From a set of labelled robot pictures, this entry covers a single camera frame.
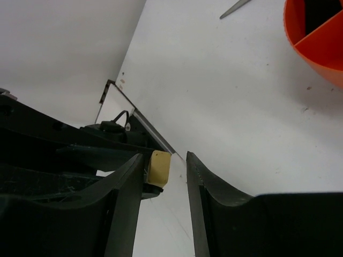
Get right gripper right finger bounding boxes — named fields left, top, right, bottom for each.
left=186, top=152, right=342, bottom=256

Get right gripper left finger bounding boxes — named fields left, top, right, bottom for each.
left=1, top=154, right=144, bottom=256

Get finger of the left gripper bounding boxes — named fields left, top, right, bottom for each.
left=56, top=145, right=163, bottom=200

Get small tan eraser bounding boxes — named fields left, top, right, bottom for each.
left=146, top=150, right=172, bottom=188

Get black handled scissors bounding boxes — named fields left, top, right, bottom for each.
left=219, top=0, right=251, bottom=20

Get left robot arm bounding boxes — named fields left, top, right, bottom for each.
left=1, top=90, right=159, bottom=202

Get orange round compartment organizer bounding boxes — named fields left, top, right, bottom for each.
left=284, top=1, right=342, bottom=88

